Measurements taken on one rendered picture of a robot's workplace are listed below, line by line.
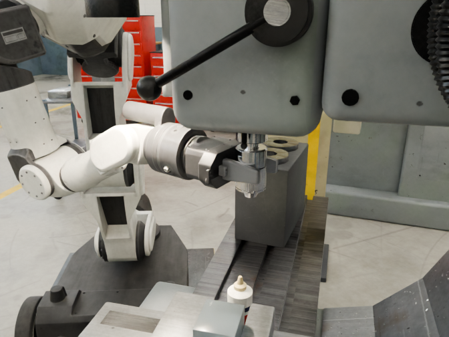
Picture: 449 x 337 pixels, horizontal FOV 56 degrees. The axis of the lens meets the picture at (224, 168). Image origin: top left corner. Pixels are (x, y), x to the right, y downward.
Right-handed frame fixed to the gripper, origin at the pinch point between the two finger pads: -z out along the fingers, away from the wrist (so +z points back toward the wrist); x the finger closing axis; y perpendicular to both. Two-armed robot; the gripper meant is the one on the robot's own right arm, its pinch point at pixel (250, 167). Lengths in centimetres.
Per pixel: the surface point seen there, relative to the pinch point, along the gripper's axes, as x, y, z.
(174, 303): -14.9, 16.7, 3.2
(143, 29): 364, -1, 379
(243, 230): 22.0, 25.1, 14.3
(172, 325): -18.4, 16.6, 0.4
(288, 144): 37.3, 7.8, 11.4
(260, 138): -1.2, -5.2, -2.0
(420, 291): 21.3, 25.2, -23.9
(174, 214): 169, 126, 165
